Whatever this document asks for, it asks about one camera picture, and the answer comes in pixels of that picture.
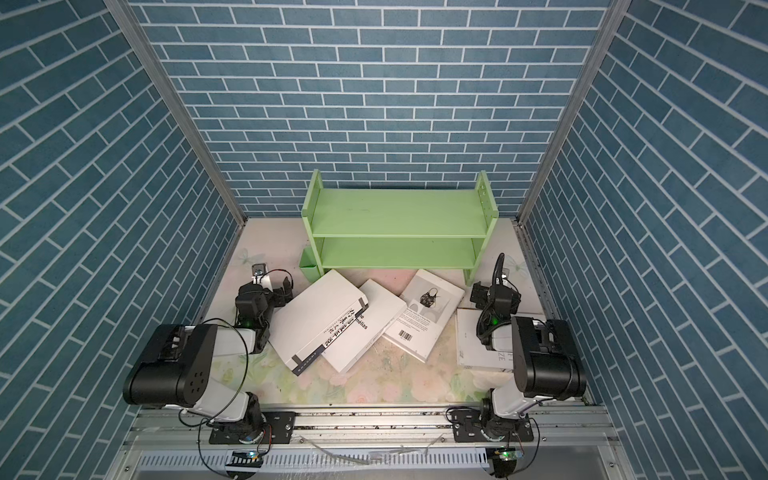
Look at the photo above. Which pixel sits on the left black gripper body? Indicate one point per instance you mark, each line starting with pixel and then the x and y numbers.
pixel 269 305

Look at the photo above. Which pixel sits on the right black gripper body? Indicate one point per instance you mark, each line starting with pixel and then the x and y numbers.
pixel 484 293

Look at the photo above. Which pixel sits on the large white black-spine book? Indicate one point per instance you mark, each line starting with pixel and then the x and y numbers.
pixel 303 329

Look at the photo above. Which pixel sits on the white La Dame aux camelias book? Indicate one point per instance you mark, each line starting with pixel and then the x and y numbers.
pixel 383 308

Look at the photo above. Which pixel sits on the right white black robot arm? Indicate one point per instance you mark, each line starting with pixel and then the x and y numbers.
pixel 545 362

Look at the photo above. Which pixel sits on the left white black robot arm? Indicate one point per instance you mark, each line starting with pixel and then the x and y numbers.
pixel 174 369

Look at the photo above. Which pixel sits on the small green box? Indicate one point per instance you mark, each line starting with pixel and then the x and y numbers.
pixel 308 265

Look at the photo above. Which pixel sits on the white Loewe Foundation Craft Prize book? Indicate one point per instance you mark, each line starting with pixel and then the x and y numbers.
pixel 471 353

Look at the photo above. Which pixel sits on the white book with barcode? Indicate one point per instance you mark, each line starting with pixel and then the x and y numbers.
pixel 430 303

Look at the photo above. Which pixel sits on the green two-tier shelf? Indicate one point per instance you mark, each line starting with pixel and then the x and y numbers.
pixel 399 228

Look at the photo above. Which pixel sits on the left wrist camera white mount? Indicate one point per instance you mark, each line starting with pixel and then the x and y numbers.
pixel 258 270

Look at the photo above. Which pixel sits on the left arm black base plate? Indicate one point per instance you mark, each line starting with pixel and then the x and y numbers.
pixel 272 427

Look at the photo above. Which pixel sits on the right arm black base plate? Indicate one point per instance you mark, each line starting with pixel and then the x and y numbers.
pixel 470 425

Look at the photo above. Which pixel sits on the aluminium mounting rail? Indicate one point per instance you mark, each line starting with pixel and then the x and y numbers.
pixel 417 426

